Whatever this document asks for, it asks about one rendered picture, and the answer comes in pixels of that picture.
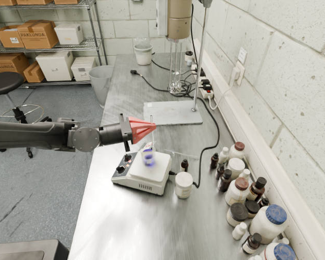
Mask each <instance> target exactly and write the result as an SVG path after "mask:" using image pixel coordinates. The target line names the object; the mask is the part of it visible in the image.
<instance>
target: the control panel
mask: <svg viewBox="0 0 325 260"><path fill-rule="evenodd" d="M137 153H138V152H134V153H129V154H127V155H131V156H132V157H131V159H130V161H131V162H129V161H127V162H125V161H124V159H125V156H123V158H122V160H121V161H120V163H119V165H118V167H119V166H124V167H125V171H124V172H122V173H120V174H119V173H118V171H117V170H115V172H114V174H113V175H112V177H111V178H113V177H122V176H126V175H127V173H128V171H129V169H130V167H131V165H132V163H133V161H134V159H135V157H136V155H137ZM127 165H128V166H127Z"/></svg>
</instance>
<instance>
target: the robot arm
mask: <svg viewBox="0 0 325 260"><path fill-rule="evenodd" d="M118 116H119V121H120V123H114V124H108V125H103V126H100V127H99V126H97V127H80V124H81V122H75V121H74V119H68V118H58V120H57V122H37V123H32V124H23V123H11V122H0V149H8V148H30V147H35V148H38V149H43V150H54V151H63V152H77V151H78V150H79V151H81V152H90V151H92V150H94V149H95V148H99V147H103V145H104V146H108V145H113V144H118V143H123V142H124V147H125V152H130V147H129V144H128V141H131V144H137V143H138V142H139V141H140V140H141V139H142V138H144V137H145V136H146V135H147V134H149V133H150V132H152V131H153V130H155V129H156V124H155V123H153V124H151V123H150V122H148V121H143V120H140V119H137V118H134V117H126V120H127V121H125V122H124V119H123V113H119V114H118Z"/></svg>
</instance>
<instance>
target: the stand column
mask: <svg viewBox="0 0 325 260"><path fill-rule="evenodd" d="M208 14H209V8H205V15H204V23H203V31H202V39H201V47H200V55H199V63H198V71H197V79H196V87H195V92H194V100H193V108H192V109H191V111H192V112H196V111H197V110H196V102H197V95H198V87H199V80H200V73H201V65H202V58H203V51H204V43H205V36H206V29H207V21H208Z"/></svg>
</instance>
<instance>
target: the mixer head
mask: <svg viewBox="0 0 325 260"><path fill-rule="evenodd" d="M191 8H192V0H156V16H157V22H156V27H157V32H158V35H159V36H165V37H166V39H167V40H168V41H169V42H173V43H182V42H185V41H186V40H187V39H188V37H189V36H190V27H191Z"/></svg>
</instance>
